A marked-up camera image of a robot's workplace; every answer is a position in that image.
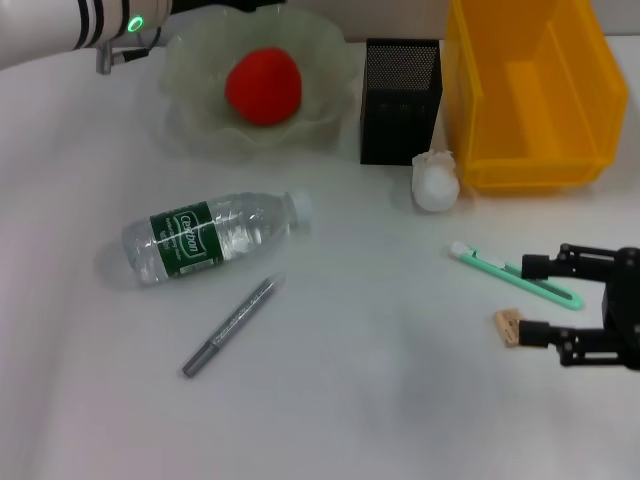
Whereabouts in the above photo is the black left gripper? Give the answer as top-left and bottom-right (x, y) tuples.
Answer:
(169, 0), (289, 16)

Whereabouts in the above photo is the white paper ball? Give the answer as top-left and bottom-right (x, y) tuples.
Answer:
(410, 148), (461, 212)

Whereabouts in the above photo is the grey marker pen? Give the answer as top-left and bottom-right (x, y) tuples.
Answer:
(182, 272), (286, 379)

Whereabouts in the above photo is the black mesh pen holder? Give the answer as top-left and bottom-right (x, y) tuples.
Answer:
(359, 38), (445, 166)

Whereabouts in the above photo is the left wrist cable with plug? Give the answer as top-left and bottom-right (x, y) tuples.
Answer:
(95, 27), (161, 75)

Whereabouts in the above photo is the mint green utility knife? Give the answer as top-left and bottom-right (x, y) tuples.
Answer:
(448, 240), (586, 311)

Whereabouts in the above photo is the beige eraser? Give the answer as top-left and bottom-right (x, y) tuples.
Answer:
(493, 308), (524, 350)

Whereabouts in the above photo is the yellow plastic bin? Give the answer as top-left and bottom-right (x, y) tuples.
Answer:
(442, 0), (630, 196)

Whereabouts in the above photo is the pale green glass fruit bowl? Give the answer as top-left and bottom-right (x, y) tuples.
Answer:
(159, 7), (357, 161)

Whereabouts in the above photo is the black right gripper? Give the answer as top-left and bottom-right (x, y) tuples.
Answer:
(518, 243), (640, 371)

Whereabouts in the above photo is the green label water bottle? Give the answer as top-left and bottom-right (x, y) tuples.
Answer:
(121, 188), (315, 287)

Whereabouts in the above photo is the red-orange fruit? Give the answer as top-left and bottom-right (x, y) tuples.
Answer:
(224, 47), (304, 126)

